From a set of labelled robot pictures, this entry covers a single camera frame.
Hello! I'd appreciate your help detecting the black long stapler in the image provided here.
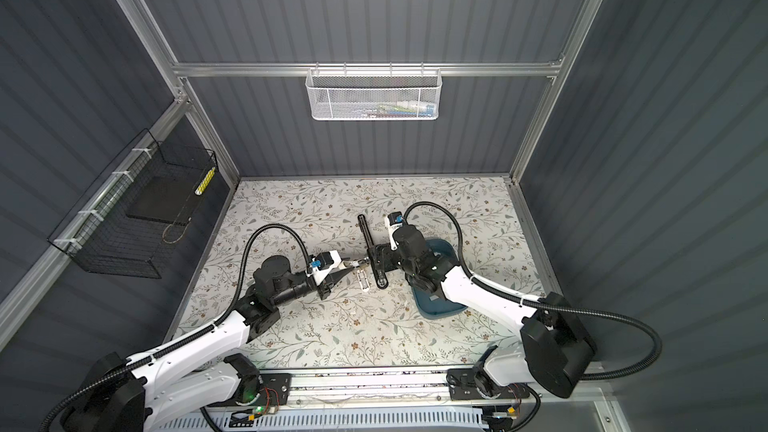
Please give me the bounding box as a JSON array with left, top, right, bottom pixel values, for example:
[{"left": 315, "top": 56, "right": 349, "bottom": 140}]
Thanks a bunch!
[{"left": 357, "top": 214, "right": 389, "bottom": 289}]

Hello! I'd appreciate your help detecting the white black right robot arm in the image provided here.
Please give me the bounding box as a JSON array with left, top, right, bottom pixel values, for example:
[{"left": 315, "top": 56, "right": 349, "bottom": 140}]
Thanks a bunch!
[{"left": 375, "top": 222, "right": 597, "bottom": 398}]

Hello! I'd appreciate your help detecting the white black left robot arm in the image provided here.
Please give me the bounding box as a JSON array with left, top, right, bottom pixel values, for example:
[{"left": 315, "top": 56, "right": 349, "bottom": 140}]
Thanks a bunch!
[{"left": 59, "top": 251, "right": 368, "bottom": 431}]

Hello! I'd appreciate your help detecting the teal plastic tray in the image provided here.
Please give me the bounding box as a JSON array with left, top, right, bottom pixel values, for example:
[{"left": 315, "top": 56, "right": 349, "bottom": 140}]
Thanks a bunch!
[{"left": 411, "top": 238, "right": 467, "bottom": 320}]

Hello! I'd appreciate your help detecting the yellow marker pen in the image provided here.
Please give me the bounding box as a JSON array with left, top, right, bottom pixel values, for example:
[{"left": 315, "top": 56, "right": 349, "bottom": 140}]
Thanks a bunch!
[{"left": 194, "top": 167, "right": 217, "bottom": 196}]

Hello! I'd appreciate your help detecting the black foam pad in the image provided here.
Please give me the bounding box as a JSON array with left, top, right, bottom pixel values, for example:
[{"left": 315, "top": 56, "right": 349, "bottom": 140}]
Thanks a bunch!
[{"left": 126, "top": 177, "right": 202, "bottom": 225}]

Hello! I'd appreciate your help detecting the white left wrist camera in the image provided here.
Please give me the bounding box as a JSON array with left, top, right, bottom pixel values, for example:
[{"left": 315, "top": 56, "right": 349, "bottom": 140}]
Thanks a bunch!
[{"left": 309, "top": 250, "right": 342, "bottom": 287}]

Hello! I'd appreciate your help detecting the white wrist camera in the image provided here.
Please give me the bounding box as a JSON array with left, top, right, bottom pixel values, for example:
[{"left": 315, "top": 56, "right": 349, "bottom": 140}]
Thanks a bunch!
[
  {"left": 385, "top": 211, "right": 405, "bottom": 251},
  {"left": 309, "top": 250, "right": 342, "bottom": 287}
]

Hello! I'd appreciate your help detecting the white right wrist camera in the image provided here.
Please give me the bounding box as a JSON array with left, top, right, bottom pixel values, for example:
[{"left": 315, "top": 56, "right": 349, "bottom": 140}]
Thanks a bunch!
[{"left": 385, "top": 211, "right": 405, "bottom": 251}]

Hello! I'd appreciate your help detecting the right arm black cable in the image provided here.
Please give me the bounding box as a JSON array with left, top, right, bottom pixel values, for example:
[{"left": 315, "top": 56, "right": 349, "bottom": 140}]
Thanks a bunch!
[{"left": 403, "top": 200, "right": 663, "bottom": 382}]

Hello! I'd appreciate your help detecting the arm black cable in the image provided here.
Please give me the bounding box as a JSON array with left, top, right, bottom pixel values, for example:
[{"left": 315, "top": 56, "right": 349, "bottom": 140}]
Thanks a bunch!
[
  {"left": 403, "top": 200, "right": 663, "bottom": 382},
  {"left": 38, "top": 223, "right": 313, "bottom": 432}
]

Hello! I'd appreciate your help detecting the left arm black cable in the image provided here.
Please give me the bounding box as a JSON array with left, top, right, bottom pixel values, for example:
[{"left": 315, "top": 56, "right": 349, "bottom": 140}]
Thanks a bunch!
[{"left": 38, "top": 223, "right": 313, "bottom": 432}]

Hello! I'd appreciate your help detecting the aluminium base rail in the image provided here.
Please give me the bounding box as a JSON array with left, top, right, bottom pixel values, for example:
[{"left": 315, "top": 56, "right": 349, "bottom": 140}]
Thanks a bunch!
[{"left": 122, "top": 365, "right": 523, "bottom": 412}]

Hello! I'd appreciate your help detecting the black wire basket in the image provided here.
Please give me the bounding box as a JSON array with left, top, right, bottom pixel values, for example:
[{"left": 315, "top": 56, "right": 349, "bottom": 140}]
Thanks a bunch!
[{"left": 48, "top": 132, "right": 218, "bottom": 279}]

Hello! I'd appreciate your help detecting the white wire mesh basket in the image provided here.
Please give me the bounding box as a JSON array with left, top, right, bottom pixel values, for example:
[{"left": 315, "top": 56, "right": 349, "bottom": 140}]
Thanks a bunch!
[{"left": 305, "top": 68, "right": 443, "bottom": 121}]

